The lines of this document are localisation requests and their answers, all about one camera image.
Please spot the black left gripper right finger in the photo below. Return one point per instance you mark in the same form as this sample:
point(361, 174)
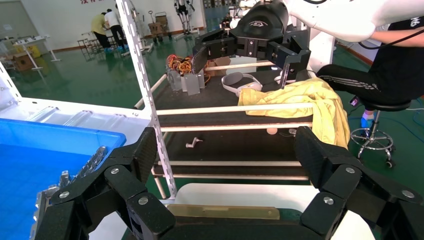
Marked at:
point(341, 180)

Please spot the small silver metal fitting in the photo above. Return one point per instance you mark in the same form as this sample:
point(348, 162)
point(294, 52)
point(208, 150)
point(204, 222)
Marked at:
point(191, 144)

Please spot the person in yellow shirt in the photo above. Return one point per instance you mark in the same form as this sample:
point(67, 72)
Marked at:
point(98, 26)

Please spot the seated person in black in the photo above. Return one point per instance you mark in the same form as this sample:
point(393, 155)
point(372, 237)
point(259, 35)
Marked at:
point(397, 73)

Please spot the blue plastic bin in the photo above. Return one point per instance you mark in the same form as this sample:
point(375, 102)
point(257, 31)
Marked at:
point(33, 165)

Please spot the white desk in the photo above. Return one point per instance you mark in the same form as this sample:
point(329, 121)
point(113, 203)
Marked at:
point(33, 40)

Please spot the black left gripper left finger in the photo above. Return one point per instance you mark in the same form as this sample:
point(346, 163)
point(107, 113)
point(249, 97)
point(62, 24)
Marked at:
point(126, 185)

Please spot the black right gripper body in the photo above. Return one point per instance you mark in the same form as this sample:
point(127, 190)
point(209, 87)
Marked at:
point(261, 23)

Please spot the small open cardboard box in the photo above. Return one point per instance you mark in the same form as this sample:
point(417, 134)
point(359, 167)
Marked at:
point(222, 62)

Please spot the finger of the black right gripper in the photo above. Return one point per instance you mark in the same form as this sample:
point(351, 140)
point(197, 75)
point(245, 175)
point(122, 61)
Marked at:
point(291, 57)
point(212, 46)

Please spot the yellow waste bin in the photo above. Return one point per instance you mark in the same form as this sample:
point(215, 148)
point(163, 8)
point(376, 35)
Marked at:
point(34, 51)

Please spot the black rolling stool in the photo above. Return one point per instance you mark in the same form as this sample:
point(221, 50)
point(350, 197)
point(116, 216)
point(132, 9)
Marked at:
point(387, 106)

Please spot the white slotted shelf rack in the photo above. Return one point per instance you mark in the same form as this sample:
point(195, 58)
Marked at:
point(99, 116)

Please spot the person in white shirt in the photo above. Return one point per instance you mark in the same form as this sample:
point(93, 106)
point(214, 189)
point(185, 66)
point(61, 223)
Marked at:
point(112, 19)

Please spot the humanoid robot legs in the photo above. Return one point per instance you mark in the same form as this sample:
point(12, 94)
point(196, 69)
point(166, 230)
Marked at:
point(181, 10)

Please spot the yellow cloth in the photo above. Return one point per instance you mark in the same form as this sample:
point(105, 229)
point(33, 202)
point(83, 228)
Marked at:
point(298, 99)

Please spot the brown cardboard box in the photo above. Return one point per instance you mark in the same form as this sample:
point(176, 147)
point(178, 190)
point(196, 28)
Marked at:
point(23, 62)

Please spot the hand trolley with box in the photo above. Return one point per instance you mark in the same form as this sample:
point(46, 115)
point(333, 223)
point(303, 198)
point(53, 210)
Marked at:
point(159, 28)

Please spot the grey metal bracket part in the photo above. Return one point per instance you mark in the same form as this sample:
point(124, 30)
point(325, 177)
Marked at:
point(64, 179)
point(91, 162)

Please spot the small pale ball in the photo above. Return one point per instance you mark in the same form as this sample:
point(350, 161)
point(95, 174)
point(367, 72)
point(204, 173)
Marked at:
point(272, 131)

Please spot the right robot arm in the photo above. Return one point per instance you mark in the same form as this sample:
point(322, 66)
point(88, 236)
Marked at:
point(331, 20)

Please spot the white VR headset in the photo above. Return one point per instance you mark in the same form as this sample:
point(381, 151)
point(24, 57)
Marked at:
point(232, 79)

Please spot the grey metal box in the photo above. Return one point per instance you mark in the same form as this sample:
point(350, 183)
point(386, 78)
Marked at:
point(192, 84)
point(174, 81)

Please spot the white robot torso column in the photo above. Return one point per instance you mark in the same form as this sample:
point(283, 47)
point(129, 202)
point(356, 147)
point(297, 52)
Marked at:
point(321, 49)

